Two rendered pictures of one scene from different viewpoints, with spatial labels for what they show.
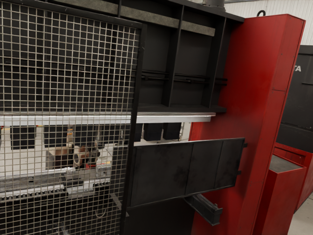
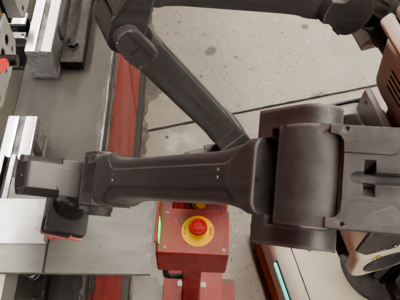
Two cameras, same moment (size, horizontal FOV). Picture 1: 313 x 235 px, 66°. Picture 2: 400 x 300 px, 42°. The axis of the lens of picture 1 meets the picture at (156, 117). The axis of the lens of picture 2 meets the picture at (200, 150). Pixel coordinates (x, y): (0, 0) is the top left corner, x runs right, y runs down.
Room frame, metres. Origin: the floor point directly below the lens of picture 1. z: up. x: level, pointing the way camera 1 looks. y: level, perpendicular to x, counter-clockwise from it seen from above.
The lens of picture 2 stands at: (2.40, 0.07, 1.85)
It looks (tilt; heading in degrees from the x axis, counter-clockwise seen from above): 58 degrees down; 119
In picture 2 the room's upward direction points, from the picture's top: 3 degrees clockwise
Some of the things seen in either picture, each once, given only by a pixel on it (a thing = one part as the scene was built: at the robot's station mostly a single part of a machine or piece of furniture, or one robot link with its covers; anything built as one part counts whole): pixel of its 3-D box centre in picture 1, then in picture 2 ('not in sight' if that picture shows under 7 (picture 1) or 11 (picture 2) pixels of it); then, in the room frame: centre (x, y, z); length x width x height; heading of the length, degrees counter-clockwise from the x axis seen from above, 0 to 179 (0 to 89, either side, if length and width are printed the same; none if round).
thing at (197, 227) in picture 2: not in sight; (197, 228); (2.18, 0.47, 0.79); 0.04 x 0.04 x 0.04
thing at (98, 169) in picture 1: (119, 169); (11, 212); (1.89, 0.26, 0.92); 0.39 x 0.06 x 0.10; 121
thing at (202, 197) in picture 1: (191, 194); not in sight; (1.83, -0.37, 0.81); 0.64 x 0.08 x 0.14; 31
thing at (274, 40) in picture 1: (225, 143); not in sight; (2.28, -0.71, 1.15); 0.85 x 0.25 x 2.30; 31
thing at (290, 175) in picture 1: (259, 201); not in sight; (2.40, -1.25, 0.50); 0.50 x 0.50 x 1.00; 31
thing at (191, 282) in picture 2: not in sight; (191, 268); (2.15, 0.51, 0.39); 0.05 x 0.05 x 0.54; 29
